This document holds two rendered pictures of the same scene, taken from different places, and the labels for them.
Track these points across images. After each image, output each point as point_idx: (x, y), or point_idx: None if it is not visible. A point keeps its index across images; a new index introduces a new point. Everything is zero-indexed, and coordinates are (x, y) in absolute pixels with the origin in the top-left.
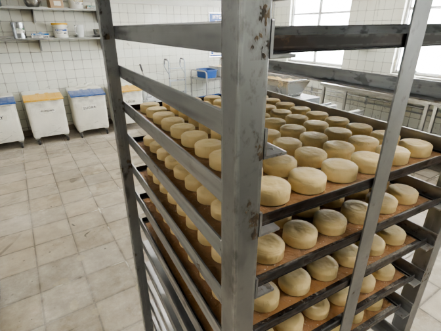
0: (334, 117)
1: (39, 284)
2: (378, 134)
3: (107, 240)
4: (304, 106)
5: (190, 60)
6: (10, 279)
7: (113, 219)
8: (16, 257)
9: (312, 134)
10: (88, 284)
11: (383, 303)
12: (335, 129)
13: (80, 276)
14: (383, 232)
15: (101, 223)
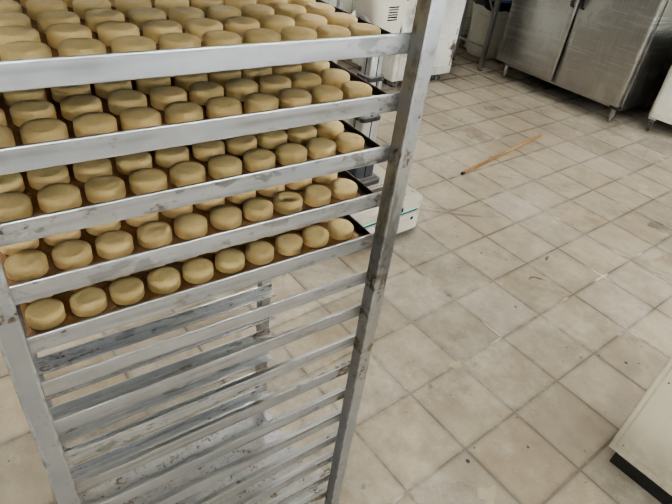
0: (145, 41)
1: (424, 261)
2: (25, 42)
3: (534, 305)
4: (233, 39)
5: None
6: (424, 236)
7: (591, 300)
8: (458, 229)
9: (62, 14)
10: (441, 307)
11: (36, 333)
12: (73, 27)
13: (451, 294)
14: (7, 192)
15: (569, 288)
